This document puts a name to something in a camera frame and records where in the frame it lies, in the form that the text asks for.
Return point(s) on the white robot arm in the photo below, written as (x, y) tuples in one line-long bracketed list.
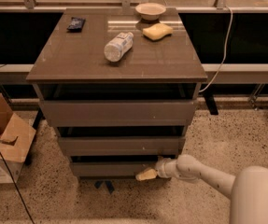
[(247, 192)]

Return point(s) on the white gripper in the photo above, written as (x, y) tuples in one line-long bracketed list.
[(162, 168)]

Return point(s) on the grey top drawer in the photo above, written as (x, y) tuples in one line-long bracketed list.
[(123, 113)]

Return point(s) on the open cardboard box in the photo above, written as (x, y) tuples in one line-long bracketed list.
[(16, 137)]

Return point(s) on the grey bottom drawer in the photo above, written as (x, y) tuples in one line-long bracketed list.
[(109, 170)]

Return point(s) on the clear plastic water bottle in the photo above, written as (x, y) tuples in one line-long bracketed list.
[(118, 46)]

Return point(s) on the yellow sponge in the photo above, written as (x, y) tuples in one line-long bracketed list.
[(157, 31)]

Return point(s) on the grey middle drawer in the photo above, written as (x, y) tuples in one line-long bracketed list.
[(118, 146)]

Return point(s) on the white bowl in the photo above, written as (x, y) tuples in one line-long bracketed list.
[(150, 11)]

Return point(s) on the grey drawer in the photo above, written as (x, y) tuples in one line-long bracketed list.
[(109, 170), (123, 113), (118, 146)]

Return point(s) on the grey drawer cabinet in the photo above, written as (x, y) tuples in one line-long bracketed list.
[(72, 67)]

